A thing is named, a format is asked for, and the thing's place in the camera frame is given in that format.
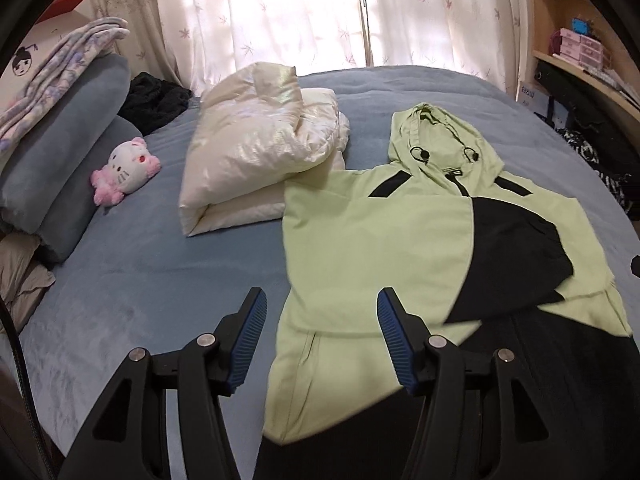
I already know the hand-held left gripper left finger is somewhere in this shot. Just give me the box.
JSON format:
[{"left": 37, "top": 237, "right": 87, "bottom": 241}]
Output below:
[{"left": 57, "top": 287, "right": 267, "bottom": 480}]

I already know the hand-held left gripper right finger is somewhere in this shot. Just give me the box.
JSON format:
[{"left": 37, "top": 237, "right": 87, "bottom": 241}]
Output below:
[{"left": 376, "top": 287, "right": 588, "bottom": 480}]

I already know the green and black hooded jacket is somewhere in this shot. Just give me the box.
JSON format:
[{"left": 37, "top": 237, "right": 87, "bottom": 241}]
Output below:
[{"left": 255, "top": 102, "right": 640, "bottom": 480}]

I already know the blue bed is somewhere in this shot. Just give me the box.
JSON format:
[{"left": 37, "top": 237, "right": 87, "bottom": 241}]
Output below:
[{"left": 0, "top": 65, "right": 640, "bottom": 480}]

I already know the white puffer jacket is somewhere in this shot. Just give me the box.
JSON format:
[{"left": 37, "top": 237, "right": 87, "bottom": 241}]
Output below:
[{"left": 177, "top": 61, "right": 351, "bottom": 237}]

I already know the pink cat plush toy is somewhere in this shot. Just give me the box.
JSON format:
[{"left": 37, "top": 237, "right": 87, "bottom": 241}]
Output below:
[{"left": 90, "top": 137, "right": 162, "bottom": 207}]

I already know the grey-blue rolled pillow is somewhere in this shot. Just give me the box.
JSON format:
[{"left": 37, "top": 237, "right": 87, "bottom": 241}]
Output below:
[
  {"left": 37, "top": 116, "right": 146, "bottom": 263},
  {"left": 0, "top": 54, "right": 132, "bottom": 211}
]

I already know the beige cloth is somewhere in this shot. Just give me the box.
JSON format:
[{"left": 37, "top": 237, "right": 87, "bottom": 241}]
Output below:
[{"left": 0, "top": 232, "right": 56, "bottom": 331}]

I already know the black cloth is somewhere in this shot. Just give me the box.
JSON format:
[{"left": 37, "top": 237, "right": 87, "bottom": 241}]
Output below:
[{"left": 118, "top": 72, "right": 193, "bottom": 136}]

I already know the black white patterned garment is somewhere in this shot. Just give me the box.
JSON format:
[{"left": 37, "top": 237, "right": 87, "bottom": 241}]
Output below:
[{"left": 557, "top": 127, "right": 633, "bottom": 211}]

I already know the white printed box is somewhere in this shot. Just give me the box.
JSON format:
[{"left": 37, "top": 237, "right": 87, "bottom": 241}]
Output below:
[{"left": 517, "top": 80, "right": 571, "bottom": 128}]

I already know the black bag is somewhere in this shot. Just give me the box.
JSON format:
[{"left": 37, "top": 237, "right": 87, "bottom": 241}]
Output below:
[{"left": 532, "top": 57, "right": 640, "bottom": 161}]

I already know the white floral curtain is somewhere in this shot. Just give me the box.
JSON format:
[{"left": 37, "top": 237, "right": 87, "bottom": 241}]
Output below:
[
  {"left": 360, "top": 0, "right": 538, "bottom": 103},
  {"left": 82, "top": 0, "right": 373, "bottom": 91}
]

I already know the floral purple blanket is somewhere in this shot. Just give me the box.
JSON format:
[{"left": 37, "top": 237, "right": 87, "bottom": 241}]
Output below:
[{"left": 0, "top": 16, "right": 131, "bottom": 153}]

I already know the pile of papers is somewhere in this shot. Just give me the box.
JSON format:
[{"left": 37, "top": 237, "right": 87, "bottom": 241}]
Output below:
[{"left": 597, "top": 65, "right": 636, "bottom": 96}]

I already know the stack of pink boxes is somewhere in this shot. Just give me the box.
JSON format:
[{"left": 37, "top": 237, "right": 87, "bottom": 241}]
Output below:
[{"left": 557, "top": 27, "right": 603, "bottom": 66}]

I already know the wooden shelf unit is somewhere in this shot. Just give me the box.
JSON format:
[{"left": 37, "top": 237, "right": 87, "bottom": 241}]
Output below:
[{"left": 515, "top": 0, "right": 640, "bottom": 161}]

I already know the black cable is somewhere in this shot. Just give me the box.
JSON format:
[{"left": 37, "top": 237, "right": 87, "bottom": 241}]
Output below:
[{"left": 0, "top": 297, "right": 53, "bottom": 480}]

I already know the cartoon face wall sticker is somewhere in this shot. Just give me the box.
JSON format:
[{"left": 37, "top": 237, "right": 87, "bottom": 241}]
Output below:
[{"left": 11, "top": 42, "right": 40, "bottom": 77}]

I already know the red wall shelf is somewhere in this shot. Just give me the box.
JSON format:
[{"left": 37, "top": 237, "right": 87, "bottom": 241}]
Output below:
[{"left": 30, "top": 0, "right": 93, "bottom": 28}]

